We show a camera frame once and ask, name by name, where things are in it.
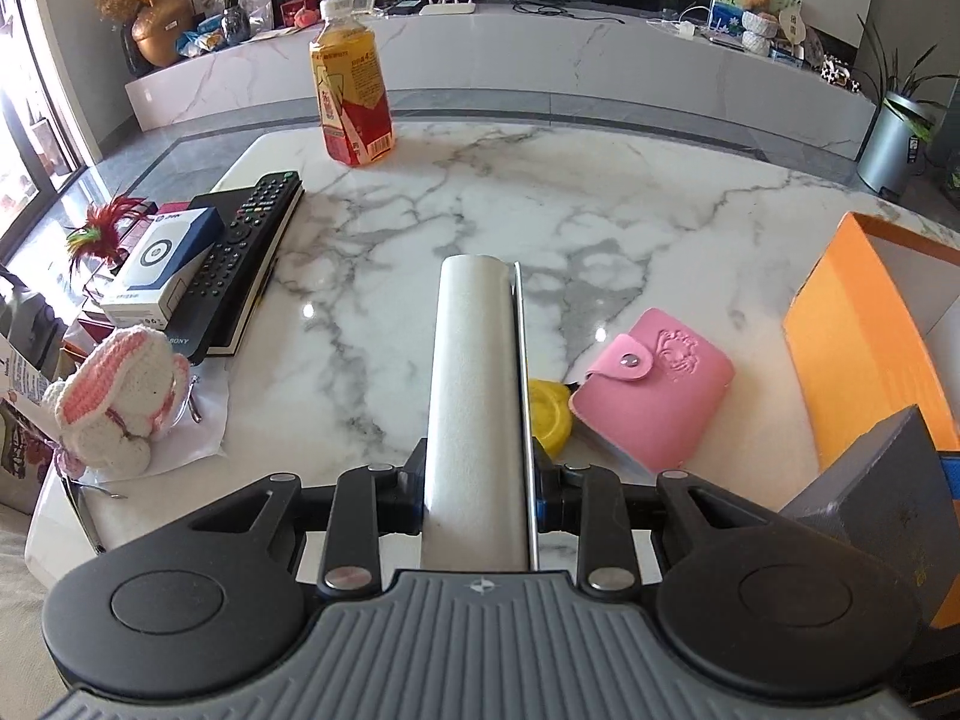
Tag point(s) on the grey gift box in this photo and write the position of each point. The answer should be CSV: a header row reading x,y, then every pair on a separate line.
x,y
877,510

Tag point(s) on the black hardcover book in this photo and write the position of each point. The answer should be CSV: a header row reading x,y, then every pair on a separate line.
x,y
240,315

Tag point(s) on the yellow round tape measure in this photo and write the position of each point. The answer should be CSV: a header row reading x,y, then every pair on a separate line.
x,y
551,412

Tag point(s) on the black remote control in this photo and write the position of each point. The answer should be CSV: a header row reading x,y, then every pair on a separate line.
x,y
247,247

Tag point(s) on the cow figurine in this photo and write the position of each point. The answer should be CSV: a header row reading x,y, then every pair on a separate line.
x,y
840,73

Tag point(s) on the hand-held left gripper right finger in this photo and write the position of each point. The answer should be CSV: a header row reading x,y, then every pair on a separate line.
x,y
551,514

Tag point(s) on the printed paper bag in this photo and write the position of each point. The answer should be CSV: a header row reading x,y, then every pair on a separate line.
x,y
19,427

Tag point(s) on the white desk thermometer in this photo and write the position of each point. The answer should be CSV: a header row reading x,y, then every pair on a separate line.
x,y
349,4

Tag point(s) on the green potted plant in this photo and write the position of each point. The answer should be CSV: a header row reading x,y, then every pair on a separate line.
x,y
911,82

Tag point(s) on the gold round vase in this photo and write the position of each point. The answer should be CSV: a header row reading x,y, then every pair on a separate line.
x,y
161,34

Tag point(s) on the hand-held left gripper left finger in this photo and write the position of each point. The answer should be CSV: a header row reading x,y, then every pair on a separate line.
x,y
405,510

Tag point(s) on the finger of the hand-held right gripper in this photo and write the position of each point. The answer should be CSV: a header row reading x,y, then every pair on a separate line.
x,y
934,667
949,459

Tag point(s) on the stacked white ceramic bowls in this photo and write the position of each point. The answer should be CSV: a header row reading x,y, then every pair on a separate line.
x,y
759,34

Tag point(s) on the blue and white box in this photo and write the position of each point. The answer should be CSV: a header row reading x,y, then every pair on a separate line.
x,y
161,262

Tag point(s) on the orange cardboard box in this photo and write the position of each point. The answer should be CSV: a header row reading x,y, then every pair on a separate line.
x,y
855,345

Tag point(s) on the colourful feather toy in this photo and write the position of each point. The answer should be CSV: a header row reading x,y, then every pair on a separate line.
x,y
105,229

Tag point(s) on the white pink crochet bunny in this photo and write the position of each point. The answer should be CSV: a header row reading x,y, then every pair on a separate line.
x,y
112,405

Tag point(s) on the silver trash can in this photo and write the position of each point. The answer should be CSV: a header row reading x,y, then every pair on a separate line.
x,y
892,146

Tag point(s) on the printed picture card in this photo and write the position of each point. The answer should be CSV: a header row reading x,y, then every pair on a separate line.
x,y
724,4

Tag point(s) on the snack packets pile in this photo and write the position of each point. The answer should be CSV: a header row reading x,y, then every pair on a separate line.
x,y
201,37

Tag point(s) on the white case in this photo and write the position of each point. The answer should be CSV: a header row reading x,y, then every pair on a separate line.
x,y
472,405

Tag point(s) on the pink card wallet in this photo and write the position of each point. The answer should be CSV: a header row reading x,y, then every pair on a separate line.
x,y
652,382

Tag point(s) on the orange drink bottle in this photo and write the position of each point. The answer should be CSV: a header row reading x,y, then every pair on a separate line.
x,y
352,90

